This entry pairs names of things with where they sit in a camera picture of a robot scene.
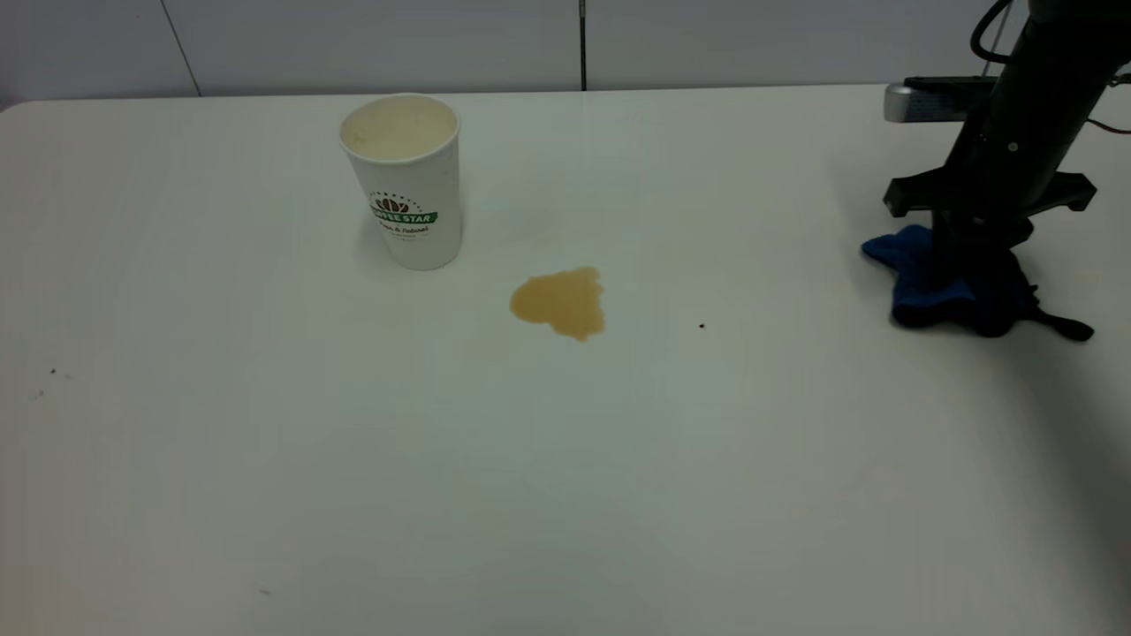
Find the blue cloth with black trim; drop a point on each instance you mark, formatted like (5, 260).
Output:
(912, 287)

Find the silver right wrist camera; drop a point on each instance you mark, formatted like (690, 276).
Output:
(932, 102)

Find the brown coffee spill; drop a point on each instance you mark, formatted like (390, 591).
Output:
(558, 302)

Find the white paper coffee cup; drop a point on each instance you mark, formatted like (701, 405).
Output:
(415, 177)

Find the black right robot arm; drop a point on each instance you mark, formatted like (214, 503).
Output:
(1069, 40)

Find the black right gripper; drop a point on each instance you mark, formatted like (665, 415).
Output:
(1003, 163)

